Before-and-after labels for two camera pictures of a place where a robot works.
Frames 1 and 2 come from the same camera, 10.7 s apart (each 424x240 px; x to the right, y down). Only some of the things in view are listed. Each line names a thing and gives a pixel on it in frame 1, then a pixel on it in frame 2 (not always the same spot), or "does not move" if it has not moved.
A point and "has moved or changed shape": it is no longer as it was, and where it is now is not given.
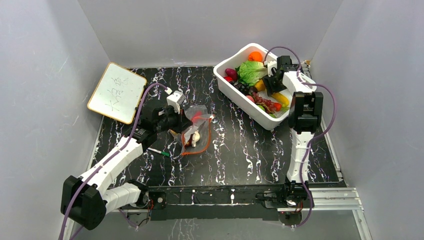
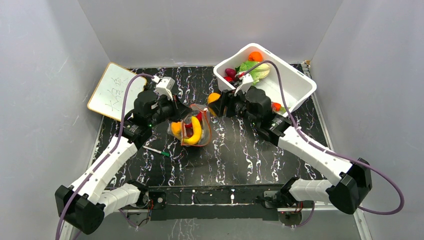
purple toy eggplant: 232,73 does not move
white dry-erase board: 117,93 does not move
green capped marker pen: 165,153 does not move
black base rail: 237,201 does not move
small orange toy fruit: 260,85 to 212,97
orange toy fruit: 255,56 does not move
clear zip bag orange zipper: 196,138 has moved or changed shape
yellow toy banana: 282,99 to 196,133
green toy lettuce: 250,72 does not move
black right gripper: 270,89 to 227,100
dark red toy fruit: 189,141 has moved or changed shape
